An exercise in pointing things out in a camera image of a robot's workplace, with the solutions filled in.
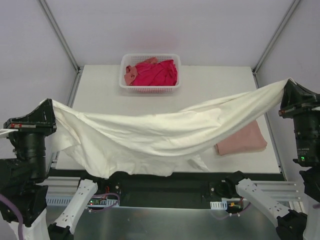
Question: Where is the right aluminium frame post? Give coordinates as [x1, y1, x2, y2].
[252, 0, 302, 76]

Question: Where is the right white cable duct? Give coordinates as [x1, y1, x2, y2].
[210, 200, 228, 211]

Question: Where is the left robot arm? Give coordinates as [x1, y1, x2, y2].
[0, 98, 106, 240]

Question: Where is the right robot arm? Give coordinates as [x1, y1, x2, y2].
[214, 79, 320, 240]

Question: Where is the red t shirt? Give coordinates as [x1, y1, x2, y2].
[132, 59, 178, 87]

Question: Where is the cream white t shirt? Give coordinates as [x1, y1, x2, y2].
[52, 78, 294, 179]

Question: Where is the left aluminium frame post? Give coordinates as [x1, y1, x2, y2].
[37, 0, 81, 73]

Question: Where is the aluminium frame post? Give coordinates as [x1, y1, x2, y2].
[37, 0, 81, 73]
[252, 0, 302, 76]

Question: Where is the salmon t shirt in basket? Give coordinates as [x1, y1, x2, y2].
[124, 57, 158, 86]

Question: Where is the left white cable duct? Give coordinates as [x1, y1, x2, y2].
[46, 196, 120, 208]

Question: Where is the white cable duct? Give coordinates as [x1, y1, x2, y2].
[210, 200, 228, 211]
[46, 196, 120, 208]

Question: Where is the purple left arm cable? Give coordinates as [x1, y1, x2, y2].
[0, 192, 121, 240]

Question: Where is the folded pink t shirt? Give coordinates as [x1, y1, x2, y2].
[215, 120, 268, 156]

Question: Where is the aluminium rail front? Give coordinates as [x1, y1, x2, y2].
[42, 176, 303, 202]

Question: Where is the white plastic laundry basket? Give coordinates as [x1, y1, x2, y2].
[118, 53, 181, 94]

